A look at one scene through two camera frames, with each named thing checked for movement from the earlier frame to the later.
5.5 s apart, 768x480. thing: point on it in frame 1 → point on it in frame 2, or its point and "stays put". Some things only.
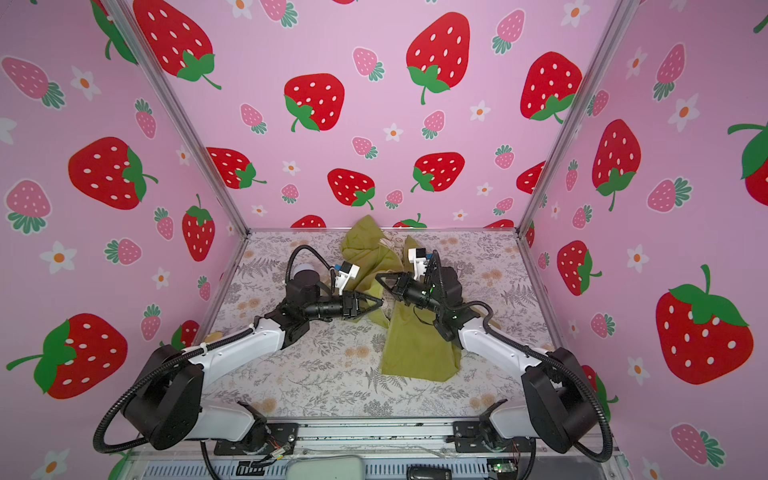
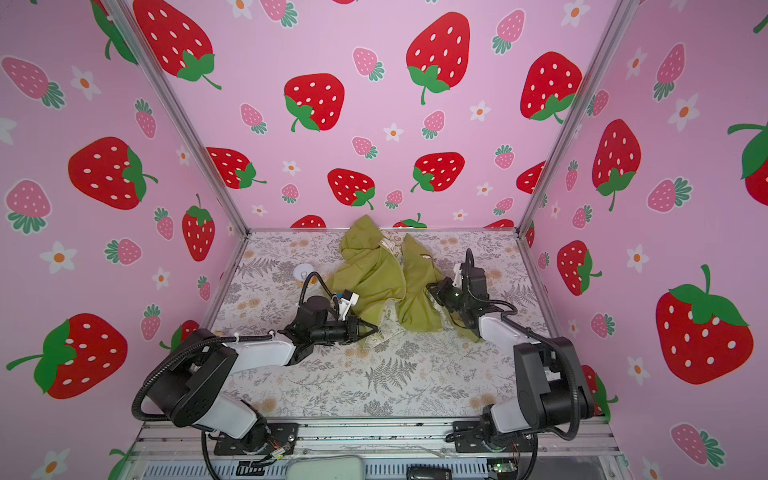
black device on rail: x=428 y=473 stays put
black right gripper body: x=418 y=294 → x=452 y=297
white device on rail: x=325 y=468 stays put
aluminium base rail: x=455 y=440 stays put
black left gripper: x=352 y=304 → x=352 y=329
